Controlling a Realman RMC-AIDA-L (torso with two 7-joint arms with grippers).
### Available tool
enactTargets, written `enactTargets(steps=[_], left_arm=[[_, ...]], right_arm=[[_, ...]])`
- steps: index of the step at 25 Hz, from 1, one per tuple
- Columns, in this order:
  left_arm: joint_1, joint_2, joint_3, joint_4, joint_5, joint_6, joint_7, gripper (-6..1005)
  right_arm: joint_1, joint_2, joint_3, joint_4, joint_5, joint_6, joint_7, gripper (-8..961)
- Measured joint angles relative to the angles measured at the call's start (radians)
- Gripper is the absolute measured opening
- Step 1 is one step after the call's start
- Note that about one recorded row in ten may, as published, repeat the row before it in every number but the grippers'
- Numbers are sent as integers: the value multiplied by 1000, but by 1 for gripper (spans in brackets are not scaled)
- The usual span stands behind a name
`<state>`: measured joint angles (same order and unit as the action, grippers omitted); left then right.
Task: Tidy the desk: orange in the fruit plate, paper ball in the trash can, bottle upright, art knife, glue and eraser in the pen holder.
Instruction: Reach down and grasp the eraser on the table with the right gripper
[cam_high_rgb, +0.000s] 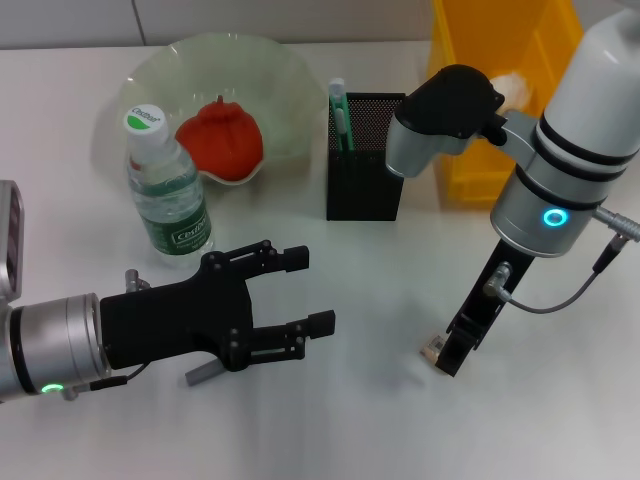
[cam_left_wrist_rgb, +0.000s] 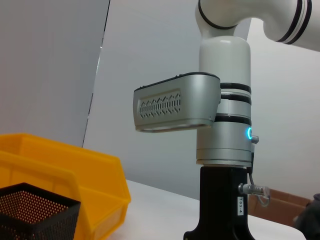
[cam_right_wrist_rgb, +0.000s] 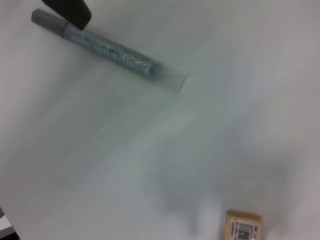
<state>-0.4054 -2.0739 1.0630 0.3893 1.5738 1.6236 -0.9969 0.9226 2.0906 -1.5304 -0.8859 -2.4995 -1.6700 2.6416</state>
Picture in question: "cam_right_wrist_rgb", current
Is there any grey glitter pen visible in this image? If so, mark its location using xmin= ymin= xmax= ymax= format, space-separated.
xmin=31 ymin=8 xmax=188 ymax=95

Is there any beige eraser with barcode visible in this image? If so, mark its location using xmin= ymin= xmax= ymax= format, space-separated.
xmin=219 ymin=209 xmax=263 ymax=240

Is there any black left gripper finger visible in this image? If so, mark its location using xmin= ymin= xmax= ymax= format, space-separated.
xmin=41 ymin=0 xmax=93 ymax=31

